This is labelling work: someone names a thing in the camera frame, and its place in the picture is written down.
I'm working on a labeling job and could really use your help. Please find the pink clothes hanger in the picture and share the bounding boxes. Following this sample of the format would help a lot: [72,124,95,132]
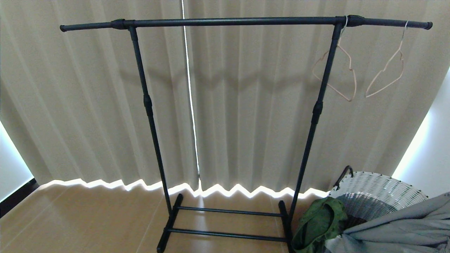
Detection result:
[312,20,358,102]
[365,20,410,98]

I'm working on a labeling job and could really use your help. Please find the pale grey shorts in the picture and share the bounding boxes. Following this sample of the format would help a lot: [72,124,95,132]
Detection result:
[325,192,450,253]

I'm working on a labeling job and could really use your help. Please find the black clothes rack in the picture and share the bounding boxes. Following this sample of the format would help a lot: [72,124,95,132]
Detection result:
[59,15,433,253]

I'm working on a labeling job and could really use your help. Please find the white laundry basket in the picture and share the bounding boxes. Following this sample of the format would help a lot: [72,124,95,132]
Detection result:
[329,165,429,253]

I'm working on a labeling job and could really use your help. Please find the green garment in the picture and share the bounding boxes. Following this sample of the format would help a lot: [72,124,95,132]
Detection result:
[291,197,348,253]

